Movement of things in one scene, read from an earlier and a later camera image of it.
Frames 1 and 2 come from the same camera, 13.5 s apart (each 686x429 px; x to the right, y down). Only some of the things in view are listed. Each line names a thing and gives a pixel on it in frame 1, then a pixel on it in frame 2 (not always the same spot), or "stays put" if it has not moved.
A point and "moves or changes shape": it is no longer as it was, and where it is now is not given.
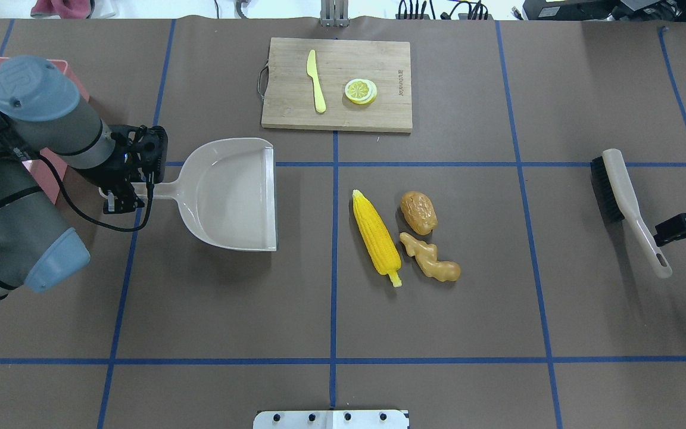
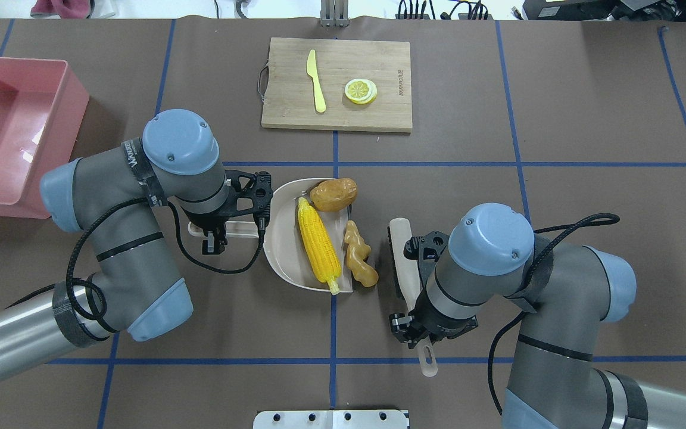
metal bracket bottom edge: [331, 419] stays put
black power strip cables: [460, 11] stays put
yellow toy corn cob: [377, 238] -> [320, 248]
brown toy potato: [418, 212] -> [333, 194]
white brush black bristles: [618, 197] -> [405, 276]
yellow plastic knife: [312, 70] stays put
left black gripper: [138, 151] -> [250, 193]
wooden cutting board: [290, 100] stays put
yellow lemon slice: [361, 91] stays put
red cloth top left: [64, 9] stays put
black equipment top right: [616, 10] stays put
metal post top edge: [334, 13] stays put
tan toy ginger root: [426, 255] moves or changes shape
